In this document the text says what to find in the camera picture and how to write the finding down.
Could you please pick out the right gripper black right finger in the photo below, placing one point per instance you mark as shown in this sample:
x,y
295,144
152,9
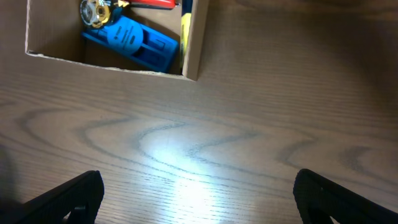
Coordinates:
x,y
319,200

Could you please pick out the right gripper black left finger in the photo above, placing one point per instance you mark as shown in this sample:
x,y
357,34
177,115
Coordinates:
x,y
75,201

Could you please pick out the blue plastic tool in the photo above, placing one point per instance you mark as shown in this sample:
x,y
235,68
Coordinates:
x,y
139,43

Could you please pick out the cardboard box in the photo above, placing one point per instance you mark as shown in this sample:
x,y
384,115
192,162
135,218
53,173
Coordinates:
x,y
54,31

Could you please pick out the black gold tape dispenser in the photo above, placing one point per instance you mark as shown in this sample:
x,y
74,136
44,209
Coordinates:
x,y
96,14

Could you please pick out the red stapler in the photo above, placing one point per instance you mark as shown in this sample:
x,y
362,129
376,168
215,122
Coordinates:
x,y
154,4

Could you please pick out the yellow highlighter pen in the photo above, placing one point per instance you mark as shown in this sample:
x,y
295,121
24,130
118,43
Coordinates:
x,y
185,28

